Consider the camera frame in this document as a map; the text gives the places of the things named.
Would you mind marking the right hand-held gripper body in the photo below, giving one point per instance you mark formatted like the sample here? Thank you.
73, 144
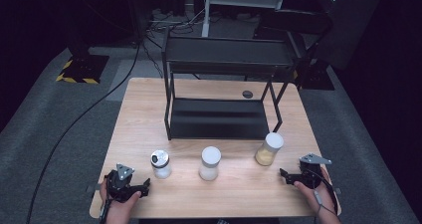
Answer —
310, 174

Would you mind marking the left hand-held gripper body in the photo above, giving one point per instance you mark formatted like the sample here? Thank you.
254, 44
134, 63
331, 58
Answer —
116, 185

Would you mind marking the person's left hand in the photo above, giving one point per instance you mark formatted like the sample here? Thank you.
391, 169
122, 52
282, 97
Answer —
117, 212

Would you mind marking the person's right hand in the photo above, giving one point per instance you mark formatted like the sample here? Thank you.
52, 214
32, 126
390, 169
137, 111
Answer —
326, 214

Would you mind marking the white-lidded jar of yellow powder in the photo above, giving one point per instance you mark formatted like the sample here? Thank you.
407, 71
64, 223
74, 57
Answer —
267, 152

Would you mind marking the white-lidded jar of white powder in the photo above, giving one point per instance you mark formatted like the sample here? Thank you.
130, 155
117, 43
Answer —
210, 164

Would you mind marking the black two-tier metal rack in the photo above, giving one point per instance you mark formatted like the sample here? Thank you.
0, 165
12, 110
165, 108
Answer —
219, 121

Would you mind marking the black round table grommet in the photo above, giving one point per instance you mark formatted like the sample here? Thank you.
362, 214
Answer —
247, 94

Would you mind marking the yellow-black striped stand base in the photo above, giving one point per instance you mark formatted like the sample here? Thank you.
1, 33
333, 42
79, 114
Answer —
84, 68

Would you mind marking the black metal stand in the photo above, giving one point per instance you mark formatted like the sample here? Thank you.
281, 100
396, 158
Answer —
295, 21

